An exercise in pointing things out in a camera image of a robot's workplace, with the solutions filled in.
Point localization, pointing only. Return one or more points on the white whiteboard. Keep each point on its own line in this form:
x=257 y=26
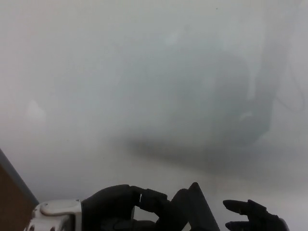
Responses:
x=120 y=72

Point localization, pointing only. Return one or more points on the brown wooden panel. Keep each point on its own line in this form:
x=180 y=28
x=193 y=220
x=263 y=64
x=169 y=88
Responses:
x=12 y=207

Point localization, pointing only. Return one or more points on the black magnetic marker holder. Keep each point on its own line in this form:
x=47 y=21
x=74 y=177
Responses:
x=202 y=211

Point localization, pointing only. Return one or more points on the grey whiteboard frame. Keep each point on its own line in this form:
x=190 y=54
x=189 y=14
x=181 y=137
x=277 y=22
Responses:
x=16 y=175

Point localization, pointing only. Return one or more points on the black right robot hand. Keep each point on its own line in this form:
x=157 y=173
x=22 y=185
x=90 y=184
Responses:
x=262 y=216

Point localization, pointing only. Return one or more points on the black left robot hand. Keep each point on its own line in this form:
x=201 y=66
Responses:
x=108 y=207

